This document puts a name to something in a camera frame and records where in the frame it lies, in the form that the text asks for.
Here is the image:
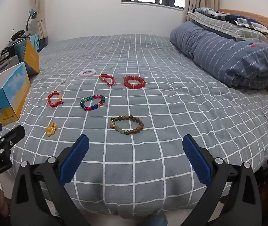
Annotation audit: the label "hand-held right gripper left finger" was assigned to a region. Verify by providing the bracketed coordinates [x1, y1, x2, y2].
[10, 134, 90, 226]

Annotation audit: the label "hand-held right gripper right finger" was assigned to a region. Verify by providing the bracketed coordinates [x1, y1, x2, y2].
[182, 134, 263, 226]

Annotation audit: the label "blue and yellow cardboard box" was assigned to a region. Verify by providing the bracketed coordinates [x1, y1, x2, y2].
[0, 39, 40, 129]

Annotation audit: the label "multicoloured glass bead bracelet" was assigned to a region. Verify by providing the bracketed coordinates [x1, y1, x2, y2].
[80, 95, 106, 111]

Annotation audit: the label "red cord bracelet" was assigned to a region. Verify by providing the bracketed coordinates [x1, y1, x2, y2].
[48, 91, 65, 109]
[99, 73, 115, 87]

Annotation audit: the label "red bead bracelet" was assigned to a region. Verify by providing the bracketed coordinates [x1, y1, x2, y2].
[124, 75, 146, 89]

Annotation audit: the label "bed with grey grid sheet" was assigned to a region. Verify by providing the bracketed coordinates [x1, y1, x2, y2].
[0, 33, 268, 217]

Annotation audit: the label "pile of dark desk clutter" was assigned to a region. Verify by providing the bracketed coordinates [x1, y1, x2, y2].
[0, 41, 15, 67]

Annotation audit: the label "teal suitcase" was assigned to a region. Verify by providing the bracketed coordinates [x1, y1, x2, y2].
[14, 39, 32, 63]

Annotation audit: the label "teal cloth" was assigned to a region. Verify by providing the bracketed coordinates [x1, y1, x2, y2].
[29, 35, 40, 52]

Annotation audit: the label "black headphones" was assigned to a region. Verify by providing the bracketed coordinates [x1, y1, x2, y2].
[11, 29, 30, 40]

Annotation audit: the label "folded blue striped duvet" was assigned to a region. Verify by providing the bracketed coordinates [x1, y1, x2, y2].
[170, 21, 268, 90]

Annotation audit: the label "blue desk lamp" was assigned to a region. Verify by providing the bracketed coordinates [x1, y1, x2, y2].
[26, 9, 37, 32]

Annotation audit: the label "grey checked pillow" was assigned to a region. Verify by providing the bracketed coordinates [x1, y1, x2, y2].
[186, 12, 268, 41]

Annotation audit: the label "blue plaid pillow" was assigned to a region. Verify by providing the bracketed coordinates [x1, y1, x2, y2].
[193, 7, 268, 33]

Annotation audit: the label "yellow bead bracelet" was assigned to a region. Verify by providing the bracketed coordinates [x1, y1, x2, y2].
[46, 122, 58, 137]

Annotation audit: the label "brown wooden bead bracelet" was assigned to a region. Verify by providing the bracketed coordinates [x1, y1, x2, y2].
[110, 115, 144, 136]

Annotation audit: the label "white bead bracelet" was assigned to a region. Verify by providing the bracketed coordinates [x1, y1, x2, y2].
[80, 68, 95, 77]

